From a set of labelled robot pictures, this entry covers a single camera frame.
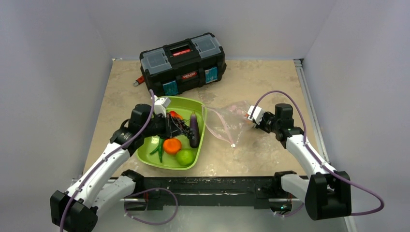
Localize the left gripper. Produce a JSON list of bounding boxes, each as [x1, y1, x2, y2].
[[142, 112, 183, 140]]

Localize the red fake food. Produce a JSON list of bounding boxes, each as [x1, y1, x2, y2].
[[169, 111, 183, 120]]

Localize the orange fake fruit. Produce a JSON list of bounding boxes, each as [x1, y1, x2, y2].
[[162, 138, 182, 155]]

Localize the black fake grapes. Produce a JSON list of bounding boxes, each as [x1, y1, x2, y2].
[[171, 116, 194, 139]]

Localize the green plastic tray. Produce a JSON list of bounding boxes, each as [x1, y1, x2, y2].
[[136, 96, 206, 171]]

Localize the purple fake eggplant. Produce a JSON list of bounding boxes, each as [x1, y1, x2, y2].
[[189, 112, 200, 148]]

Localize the green fake apple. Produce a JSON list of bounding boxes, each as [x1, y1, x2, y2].
[[175, 149, 195, 166]]

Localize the clear zip top bag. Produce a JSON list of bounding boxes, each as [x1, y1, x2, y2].
[[202, 101, 253, 148]]

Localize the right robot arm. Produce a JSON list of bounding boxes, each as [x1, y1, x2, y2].
[[247, 103, 351, 220]]

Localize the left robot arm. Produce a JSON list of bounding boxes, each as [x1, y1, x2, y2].
[[50, 102, 180, 232]]

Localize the black plastic toolbox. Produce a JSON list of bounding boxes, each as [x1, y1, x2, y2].
[[139, 32, 227, 97]]

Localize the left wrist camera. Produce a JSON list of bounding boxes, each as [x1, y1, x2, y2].
[[153, 95, 171, 116]]

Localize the aluminium frame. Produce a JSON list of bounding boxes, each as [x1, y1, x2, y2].
[[60, 58, 358, 232]]

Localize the red handled tool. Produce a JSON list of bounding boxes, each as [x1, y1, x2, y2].
[[133, 76, 145, 87]]

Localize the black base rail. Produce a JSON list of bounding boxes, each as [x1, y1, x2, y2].
[[122, 176, 301, 214]]

